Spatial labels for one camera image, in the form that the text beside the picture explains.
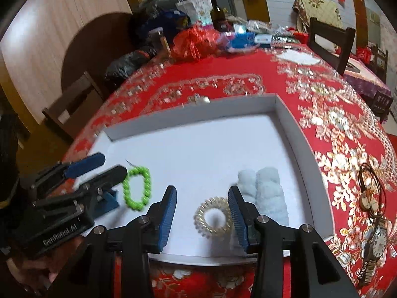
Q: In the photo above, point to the red plastic bag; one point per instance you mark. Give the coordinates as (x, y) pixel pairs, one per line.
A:
(195, 43)

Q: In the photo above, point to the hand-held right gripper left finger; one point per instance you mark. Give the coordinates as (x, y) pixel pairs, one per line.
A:
(167, 220)

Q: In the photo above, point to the blue hair claw clip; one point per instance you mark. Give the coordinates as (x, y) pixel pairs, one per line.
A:
(107, 206)

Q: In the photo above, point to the dark wine bottle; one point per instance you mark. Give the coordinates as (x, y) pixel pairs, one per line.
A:
(218, 15)

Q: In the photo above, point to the white paper gift bag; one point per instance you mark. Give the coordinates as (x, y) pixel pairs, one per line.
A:
(195, 7)

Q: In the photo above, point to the metal band wristwatch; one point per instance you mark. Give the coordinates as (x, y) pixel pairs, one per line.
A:
(379, 242)

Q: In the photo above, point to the blue bag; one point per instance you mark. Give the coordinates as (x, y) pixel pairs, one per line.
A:
(167, 18)

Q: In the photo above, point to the dark wooden chair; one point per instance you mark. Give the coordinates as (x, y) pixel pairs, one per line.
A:
(341, 46)

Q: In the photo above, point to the gold floral cloth cover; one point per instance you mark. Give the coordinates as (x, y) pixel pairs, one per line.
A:
(316, 6)

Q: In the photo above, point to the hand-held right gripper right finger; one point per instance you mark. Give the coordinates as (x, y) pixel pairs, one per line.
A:
(238, 220)

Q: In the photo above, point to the person's left hand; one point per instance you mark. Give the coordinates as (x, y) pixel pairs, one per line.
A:
(28, 270)

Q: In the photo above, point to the large black plastic bag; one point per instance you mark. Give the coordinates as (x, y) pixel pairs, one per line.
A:
(155, 6)

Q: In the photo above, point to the glass jar with lid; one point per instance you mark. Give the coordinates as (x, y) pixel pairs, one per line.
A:
(161, 42)

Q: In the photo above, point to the red gift bag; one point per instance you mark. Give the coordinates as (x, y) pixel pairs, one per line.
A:
(364, 54)

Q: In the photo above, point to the white paper sheet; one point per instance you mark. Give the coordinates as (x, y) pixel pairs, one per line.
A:
(297, 57)

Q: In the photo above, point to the small black plastic bag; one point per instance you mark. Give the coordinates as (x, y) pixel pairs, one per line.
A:
(124, 65)

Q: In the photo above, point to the purple cloth covered table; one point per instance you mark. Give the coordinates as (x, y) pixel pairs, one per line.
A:
(366, 80)

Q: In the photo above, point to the white cardboard tray box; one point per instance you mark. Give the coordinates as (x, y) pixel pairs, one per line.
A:
(201, 155)

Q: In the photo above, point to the light blue fluffy scrunchie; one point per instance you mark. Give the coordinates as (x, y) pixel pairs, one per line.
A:
(269, 192)

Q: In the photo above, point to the small white box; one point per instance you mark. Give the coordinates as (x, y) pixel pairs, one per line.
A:
(263, 39)

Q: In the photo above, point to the round brown table top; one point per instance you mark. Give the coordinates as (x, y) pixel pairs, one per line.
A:
(93, 43)

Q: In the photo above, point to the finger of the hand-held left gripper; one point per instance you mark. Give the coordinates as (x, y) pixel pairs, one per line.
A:
(108, 177)
(86, 163)

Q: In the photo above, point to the brown wooden chair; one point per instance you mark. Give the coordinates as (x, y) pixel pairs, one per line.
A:
(74, 99)

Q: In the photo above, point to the blue tissue pack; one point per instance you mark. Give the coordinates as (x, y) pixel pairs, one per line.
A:
(243, 40)

